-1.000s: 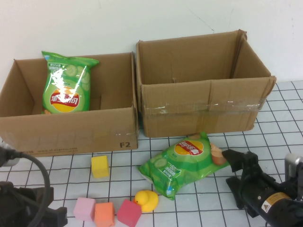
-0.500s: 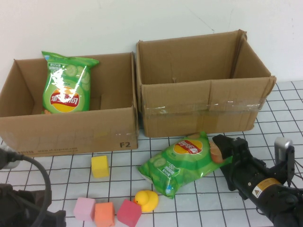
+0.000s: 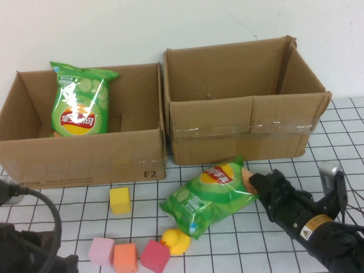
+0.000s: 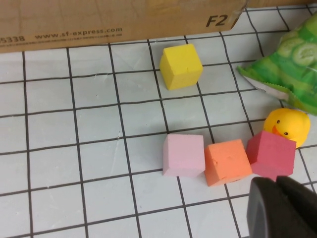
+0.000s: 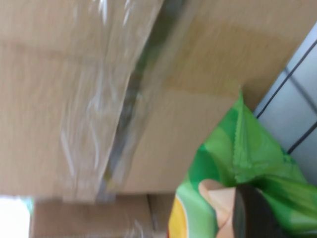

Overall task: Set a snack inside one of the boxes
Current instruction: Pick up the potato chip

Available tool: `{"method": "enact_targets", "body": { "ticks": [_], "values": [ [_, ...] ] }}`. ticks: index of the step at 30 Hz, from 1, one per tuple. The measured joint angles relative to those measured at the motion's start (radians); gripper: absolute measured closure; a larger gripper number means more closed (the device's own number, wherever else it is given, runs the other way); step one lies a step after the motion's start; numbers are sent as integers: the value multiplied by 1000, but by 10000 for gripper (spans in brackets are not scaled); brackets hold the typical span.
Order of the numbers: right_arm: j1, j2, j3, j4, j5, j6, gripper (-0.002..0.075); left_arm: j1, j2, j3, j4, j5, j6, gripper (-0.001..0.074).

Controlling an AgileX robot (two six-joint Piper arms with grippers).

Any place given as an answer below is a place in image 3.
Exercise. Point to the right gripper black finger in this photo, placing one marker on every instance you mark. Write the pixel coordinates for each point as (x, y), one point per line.
(261, 185)

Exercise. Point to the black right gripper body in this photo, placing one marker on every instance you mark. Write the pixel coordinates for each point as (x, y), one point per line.
(290, 204)

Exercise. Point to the green Lay's chip bag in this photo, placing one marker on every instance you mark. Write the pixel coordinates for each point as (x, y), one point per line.
(79, 113)
(204, 199)

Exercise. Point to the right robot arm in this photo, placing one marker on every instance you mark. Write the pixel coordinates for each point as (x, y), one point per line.
(341, 250)

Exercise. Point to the cardboard box with clear tape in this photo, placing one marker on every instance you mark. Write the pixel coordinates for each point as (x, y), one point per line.
(227, 136)

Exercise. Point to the yellow rubber duck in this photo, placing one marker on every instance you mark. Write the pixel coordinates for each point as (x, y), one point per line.
(179, 241)

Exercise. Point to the red foam cube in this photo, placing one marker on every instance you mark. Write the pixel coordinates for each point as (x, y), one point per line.
(155, 256)

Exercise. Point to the yellow foam cube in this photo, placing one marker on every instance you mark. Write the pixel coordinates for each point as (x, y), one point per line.
(120, 200)

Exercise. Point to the orange foam cube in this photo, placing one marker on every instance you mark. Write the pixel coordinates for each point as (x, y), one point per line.
(125, 257)

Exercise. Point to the pink foam cube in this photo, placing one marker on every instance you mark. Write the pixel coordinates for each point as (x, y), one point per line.
(101, 251)

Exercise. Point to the cardboard box with F2 print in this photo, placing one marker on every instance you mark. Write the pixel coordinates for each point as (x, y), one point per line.
(85, 159)

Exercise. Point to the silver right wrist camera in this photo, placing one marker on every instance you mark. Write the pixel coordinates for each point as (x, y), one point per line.
(330, 172)

